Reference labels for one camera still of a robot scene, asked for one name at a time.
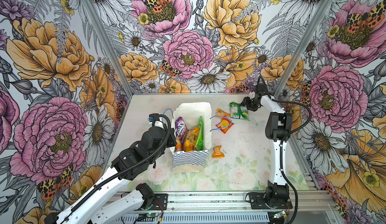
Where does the green rainbow snack bag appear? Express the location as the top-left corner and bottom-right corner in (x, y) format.
(229, 102), (249, 121)

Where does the purple candy bag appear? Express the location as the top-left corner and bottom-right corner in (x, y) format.
(175, 117), (188, 140)

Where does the yellow mango candy bag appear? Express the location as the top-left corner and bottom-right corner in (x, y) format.
(183, 127), (199, 152)

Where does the small red orange packet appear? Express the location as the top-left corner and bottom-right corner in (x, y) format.
(216, 117), (234, 134)

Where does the orange biscuit packet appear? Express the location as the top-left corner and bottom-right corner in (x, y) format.
(216, 108), (230, 117)

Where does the checkered paper bag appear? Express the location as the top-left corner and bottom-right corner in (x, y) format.
(171, 102), (212, 173)

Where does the green Lays chips bag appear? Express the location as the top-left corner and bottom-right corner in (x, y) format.
(196, 116), (204, 151)

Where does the small orange snack packet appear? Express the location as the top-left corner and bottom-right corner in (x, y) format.
(212, 145), (225, 159)

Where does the Fox's fruits candy bag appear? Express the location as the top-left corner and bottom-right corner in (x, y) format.
(175, 137), (183, 153)

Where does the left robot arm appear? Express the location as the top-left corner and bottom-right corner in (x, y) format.
(44, 114), (176, 224)

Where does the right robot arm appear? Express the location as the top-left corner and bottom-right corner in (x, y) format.
(241, 82), (293, 209)

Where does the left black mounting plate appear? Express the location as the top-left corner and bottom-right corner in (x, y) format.
(141, 193), (168, 211)

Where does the black mounting plate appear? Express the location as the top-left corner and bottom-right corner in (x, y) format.
(141, 193), (168, 211)
(245, 192), (293, 210)

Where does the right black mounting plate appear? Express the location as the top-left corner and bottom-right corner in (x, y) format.
(245, 192), (293, 210)

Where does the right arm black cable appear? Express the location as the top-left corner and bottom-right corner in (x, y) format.
(257, 75), (313, 224)

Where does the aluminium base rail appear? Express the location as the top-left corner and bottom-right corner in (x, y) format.
(107, 191), (344, 224)

